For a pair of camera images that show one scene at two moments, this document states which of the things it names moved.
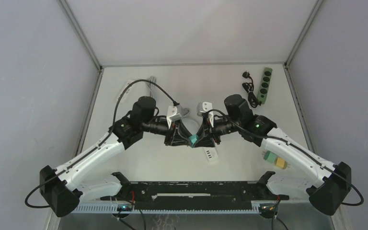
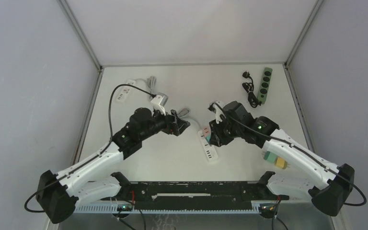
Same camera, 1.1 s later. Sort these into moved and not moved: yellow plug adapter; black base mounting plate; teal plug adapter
Moved: teal plug adapter
Not moved: yellow plug adapter; black base mounting plate
